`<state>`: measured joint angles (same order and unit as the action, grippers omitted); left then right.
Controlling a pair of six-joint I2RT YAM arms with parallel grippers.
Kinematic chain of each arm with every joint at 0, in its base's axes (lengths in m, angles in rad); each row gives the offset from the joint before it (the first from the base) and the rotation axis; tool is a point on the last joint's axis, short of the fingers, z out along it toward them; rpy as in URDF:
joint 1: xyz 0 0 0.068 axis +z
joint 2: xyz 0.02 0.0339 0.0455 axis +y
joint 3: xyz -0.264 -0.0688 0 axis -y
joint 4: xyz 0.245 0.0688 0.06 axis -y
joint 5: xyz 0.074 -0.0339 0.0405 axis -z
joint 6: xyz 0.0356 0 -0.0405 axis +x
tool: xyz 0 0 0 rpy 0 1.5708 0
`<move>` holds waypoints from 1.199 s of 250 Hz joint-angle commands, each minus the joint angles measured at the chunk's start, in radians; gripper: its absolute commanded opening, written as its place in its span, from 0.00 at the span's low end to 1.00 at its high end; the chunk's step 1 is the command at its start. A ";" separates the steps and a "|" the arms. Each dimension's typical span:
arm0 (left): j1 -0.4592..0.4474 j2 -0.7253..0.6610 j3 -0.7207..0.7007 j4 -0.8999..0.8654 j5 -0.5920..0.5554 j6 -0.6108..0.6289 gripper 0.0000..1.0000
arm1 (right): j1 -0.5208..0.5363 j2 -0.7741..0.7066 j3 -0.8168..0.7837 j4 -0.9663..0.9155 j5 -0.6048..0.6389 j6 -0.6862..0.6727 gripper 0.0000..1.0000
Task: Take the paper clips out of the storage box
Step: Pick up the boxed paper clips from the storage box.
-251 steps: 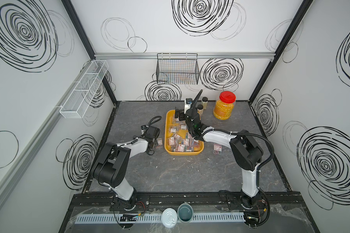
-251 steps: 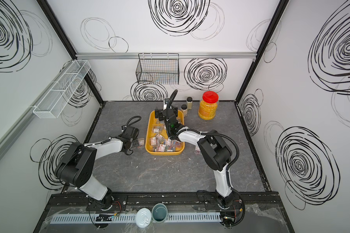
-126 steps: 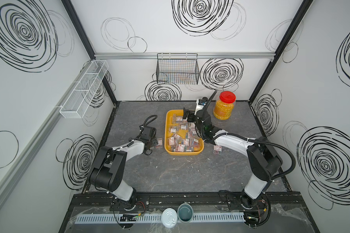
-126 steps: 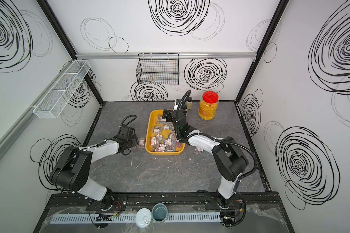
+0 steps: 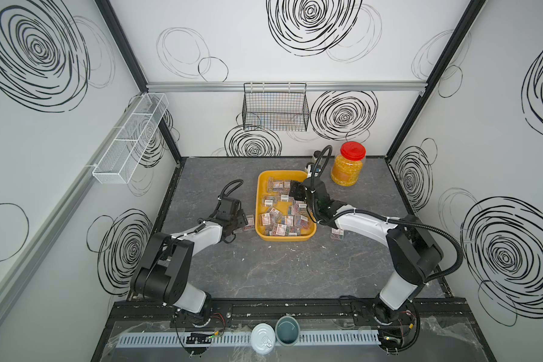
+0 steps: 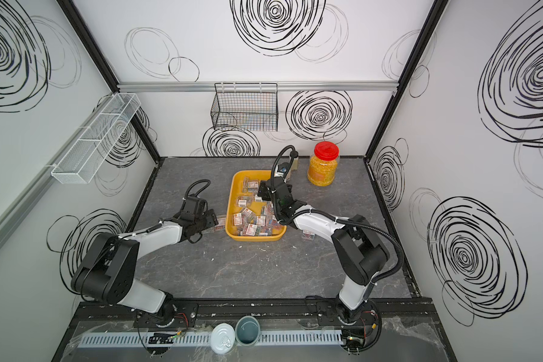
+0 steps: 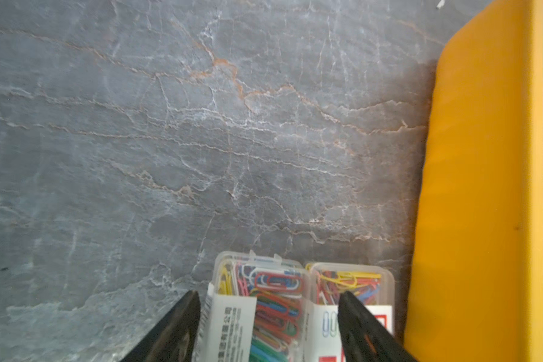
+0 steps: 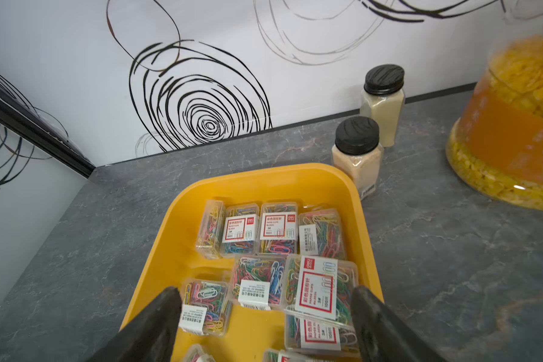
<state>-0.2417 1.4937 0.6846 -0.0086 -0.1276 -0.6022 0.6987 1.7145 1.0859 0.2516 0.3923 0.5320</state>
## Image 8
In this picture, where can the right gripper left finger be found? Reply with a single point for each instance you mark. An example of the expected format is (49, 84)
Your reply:
(150, 336)

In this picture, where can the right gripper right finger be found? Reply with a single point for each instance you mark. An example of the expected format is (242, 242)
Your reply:
(382, 335)

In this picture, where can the yellow plastic tray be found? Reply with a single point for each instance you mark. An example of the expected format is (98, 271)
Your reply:
(174, 258)

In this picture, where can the paper clip box in tray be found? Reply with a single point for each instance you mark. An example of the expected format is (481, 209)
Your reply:
(279, 232)

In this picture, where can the near spice bottle black cap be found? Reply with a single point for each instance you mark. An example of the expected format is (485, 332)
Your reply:
(358, 153)

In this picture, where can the spice bottle black cap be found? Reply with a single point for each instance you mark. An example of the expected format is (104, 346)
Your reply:
(358, 153)
(382, 100)

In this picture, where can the red lid corn jar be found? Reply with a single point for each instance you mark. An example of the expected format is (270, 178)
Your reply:
(496, 146)

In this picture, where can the far spice bottle black cap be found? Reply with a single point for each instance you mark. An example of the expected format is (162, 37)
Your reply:
(382, 100)

